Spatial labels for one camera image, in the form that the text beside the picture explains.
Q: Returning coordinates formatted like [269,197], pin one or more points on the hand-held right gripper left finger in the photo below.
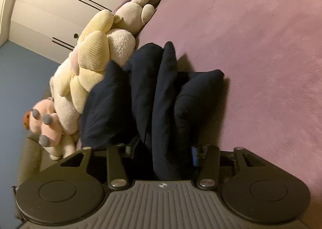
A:
[116,161]

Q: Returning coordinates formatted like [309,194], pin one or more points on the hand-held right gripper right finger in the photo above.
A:
[194,156]

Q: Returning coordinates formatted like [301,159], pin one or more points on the navy blue jacket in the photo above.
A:
[163,108]

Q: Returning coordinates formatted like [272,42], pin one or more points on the pink plush toy grey toes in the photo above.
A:
[51,130]

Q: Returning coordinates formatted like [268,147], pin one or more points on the cream flower plush cushion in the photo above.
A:
[90,52]

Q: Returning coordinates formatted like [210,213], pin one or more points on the white fuzzy plush toy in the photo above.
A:
[120,45]

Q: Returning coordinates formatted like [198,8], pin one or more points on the beige plush toy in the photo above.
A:
[128,10]

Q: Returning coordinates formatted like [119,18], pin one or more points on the white wardrobe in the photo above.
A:
[37,5]

